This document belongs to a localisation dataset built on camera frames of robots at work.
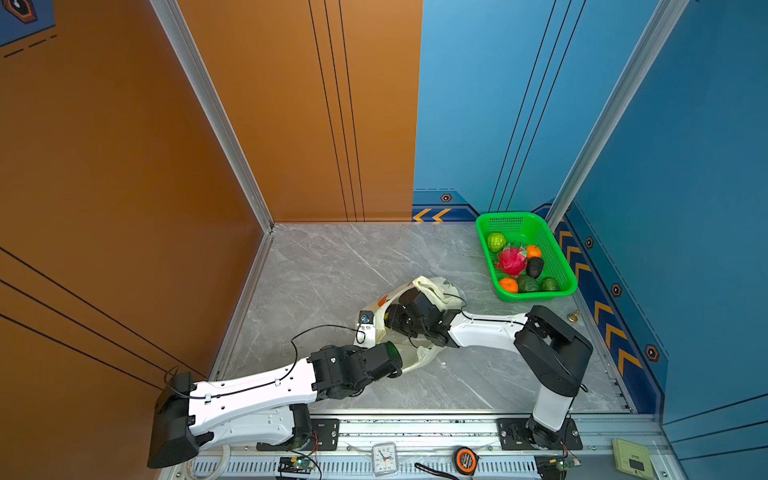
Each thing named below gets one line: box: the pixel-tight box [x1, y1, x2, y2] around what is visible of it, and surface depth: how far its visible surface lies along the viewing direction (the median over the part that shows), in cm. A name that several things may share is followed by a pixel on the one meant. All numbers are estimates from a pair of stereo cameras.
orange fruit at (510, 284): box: [499, 277, 519, 293], surface depth 98 cm
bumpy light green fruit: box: [487, 232, 507, 252], surface depth 108 cm
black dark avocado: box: [526, 257, 544, 279], surface depth 104 cm
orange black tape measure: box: [455, 446, 481, 475], surface depth 69 cm
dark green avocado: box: [517, 274, 541, 293], surface depth 98 cm
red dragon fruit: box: [500, 247, 527, 278], surface depth 101 cm
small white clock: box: [372, 442, 398, 477], surface depth 70 cm
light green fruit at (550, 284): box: [541, 277, 560, 291], surface depth 98 cm
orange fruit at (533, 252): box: [526, 245, 542, 259], surface depth 107 cm
